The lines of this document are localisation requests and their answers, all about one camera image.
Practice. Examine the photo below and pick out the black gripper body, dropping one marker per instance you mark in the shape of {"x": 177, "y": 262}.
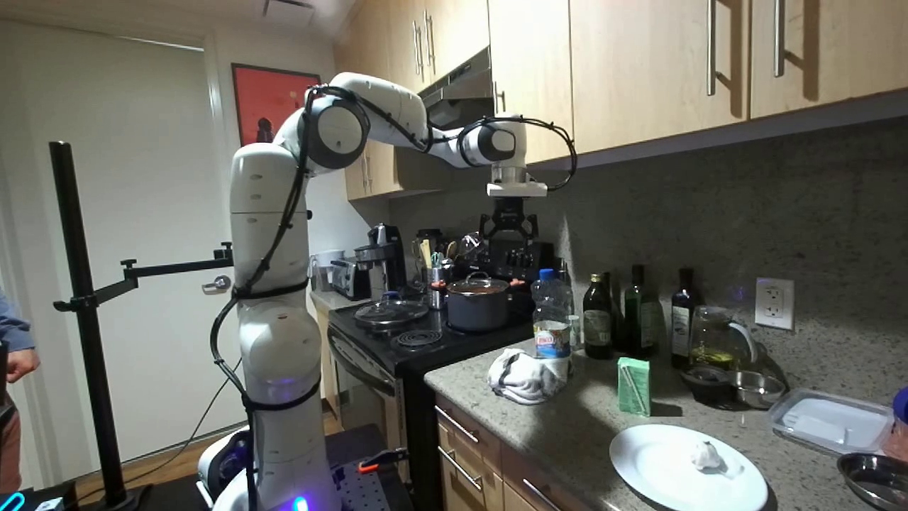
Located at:
{"x": 512, "y": 224}

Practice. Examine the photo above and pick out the clear oil bottle blue cap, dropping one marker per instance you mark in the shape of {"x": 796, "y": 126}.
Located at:
{"x": 550, "y": 322}

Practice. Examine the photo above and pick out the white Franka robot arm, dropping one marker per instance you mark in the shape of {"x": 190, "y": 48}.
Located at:
{"x": 271, "y": 236}

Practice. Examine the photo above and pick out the blue sleeved forearm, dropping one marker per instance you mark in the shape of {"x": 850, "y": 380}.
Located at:
{"x": 13, "y": 329}

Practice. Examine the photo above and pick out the dark cooking pot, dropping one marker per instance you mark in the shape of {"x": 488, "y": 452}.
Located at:
{"x": 477, "y": 305}

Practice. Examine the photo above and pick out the large dark olive oil bottle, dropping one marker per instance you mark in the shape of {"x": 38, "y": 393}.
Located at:
{"x": 640, "y": 316}

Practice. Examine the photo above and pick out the glass oil cruet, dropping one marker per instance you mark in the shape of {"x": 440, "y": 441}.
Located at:
{"x": 721, "y": 344}

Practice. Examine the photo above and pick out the white round plate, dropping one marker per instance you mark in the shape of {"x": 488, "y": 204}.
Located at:
{"x": 671, "y": 469}

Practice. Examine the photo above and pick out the bystander hand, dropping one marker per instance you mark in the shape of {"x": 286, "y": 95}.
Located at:
{"x": 21, "y": 364}

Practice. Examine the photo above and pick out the small white-label jar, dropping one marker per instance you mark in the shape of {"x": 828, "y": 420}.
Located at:
{"x": 573, "y": 337}

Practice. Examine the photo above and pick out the dark bottle yellow label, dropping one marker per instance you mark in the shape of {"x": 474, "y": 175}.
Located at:
{"x": 600, "y": 322}

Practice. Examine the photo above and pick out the black coffee maker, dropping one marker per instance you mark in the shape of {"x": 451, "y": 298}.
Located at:
{"x": 386, "y": 258}

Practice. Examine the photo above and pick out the white dish towel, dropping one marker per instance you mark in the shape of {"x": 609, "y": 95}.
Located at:
{"x": 521, "y": 380}

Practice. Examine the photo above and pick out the round metal pan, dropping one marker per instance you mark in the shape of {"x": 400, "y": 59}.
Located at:
{"x": 391, "y": 313}

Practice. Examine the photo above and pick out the metal range hood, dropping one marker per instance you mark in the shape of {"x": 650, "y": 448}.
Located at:
{"x": 457, "y": 95}

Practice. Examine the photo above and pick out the black kitchen stove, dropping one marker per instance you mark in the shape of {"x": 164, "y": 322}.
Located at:
{"x": 416, "y": 380}

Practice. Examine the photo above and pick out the silver toaster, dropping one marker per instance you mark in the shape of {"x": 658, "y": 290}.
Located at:
{"x": 346, "y": 279}

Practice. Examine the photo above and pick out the dark bottle white label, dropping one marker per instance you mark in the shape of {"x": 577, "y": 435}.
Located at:
{"x": 685, "y": 322}

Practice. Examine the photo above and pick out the wooden lower cabinets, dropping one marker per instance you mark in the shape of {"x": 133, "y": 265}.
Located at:
{"x": 472, "y": 465}

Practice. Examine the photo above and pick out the wooden upper cabinets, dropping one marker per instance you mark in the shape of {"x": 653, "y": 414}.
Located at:
{"x": 643, "y": 66}

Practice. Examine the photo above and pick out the wooden corner cabinets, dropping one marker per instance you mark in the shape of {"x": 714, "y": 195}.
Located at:
{"x": 386, "y": 39}

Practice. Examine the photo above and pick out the robot mobile base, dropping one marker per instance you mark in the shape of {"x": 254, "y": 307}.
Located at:
{"x": 357, "y": 483}

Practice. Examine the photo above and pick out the clear glass jar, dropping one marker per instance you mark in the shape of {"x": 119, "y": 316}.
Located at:
{"x": 760, "y": 388}

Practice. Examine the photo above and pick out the small white lump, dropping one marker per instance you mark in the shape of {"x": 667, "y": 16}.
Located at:
{"x": 709, "y": 459}

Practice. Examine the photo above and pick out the red framed picture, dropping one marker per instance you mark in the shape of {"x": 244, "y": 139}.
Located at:
{"x": 271, "y": 102}

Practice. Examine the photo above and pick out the white door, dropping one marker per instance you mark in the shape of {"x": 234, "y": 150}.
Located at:
{"x": 150, "y": 181}

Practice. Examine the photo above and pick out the small steel bowl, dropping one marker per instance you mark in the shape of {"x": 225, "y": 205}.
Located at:
{"x": 875, "y": 479}

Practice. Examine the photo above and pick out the black camera stand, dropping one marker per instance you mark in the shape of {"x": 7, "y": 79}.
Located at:
{"x": 85, "y": 313}

